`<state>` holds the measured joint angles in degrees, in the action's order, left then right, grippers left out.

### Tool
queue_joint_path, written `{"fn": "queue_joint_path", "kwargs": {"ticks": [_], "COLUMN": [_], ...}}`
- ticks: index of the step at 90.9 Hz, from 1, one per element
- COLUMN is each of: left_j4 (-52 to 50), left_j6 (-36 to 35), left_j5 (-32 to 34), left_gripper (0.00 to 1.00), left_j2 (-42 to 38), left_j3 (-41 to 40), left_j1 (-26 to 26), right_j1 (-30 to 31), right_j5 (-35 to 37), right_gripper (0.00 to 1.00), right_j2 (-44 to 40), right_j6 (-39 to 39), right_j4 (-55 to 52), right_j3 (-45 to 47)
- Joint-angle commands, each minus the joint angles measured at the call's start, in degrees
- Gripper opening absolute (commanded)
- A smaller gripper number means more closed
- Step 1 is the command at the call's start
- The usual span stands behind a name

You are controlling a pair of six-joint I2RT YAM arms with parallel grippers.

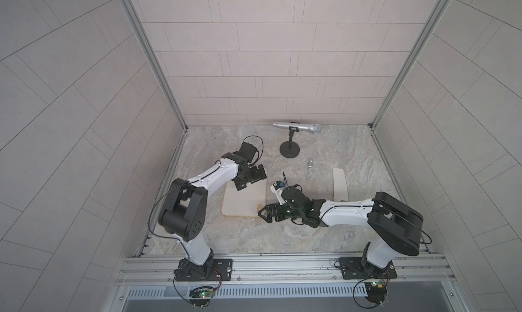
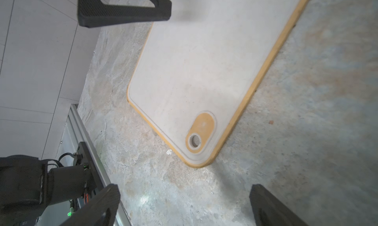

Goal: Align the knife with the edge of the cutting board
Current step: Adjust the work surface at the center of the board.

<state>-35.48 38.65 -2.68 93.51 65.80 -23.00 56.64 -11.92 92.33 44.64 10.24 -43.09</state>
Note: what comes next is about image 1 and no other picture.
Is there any white cutting board tan rim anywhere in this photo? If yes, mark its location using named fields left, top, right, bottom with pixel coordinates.
left=221, top=180, right=268, bottom=218

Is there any white speckled cleaver knife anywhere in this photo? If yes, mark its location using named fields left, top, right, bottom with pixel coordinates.
left=333, top=168, right=349, bottom=202

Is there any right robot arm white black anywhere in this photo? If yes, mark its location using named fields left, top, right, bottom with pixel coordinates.
left=258, top=183, right=424, bottom=277

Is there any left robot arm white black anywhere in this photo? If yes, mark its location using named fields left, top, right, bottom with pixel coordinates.
left=158, top=143, right=266, bottom=277

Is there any left green circuit board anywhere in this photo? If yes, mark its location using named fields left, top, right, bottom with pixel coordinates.
left=188, top=286, right=217, bottom=308

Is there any black microphone stand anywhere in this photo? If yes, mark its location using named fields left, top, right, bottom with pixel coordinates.
left=279, top=126, right=300, bottom=158

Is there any silver microphone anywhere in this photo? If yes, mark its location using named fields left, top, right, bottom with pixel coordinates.
left=273, top=122, right=322, bottom=134

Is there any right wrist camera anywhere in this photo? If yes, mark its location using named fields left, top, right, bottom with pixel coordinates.
left=270, top=181, right=285, bottom=205

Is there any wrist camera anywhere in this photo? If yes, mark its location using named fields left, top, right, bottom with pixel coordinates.
left=238, top=142, right=260, bottom=164
left=270, top=181, right=285, bottom=205

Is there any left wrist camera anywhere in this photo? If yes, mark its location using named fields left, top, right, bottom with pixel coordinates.
left=238, top=142, right=260, bottom=164

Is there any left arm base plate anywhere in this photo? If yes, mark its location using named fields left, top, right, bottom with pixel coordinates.
left=174, top=257, right=233, bottom=282

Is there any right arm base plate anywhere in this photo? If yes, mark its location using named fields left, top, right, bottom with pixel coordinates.
left=334, top=257, right=398, bottom=280

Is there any aluminium rail frame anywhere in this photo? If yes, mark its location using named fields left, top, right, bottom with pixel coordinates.
left=114, top=252, right=455, bottom=286

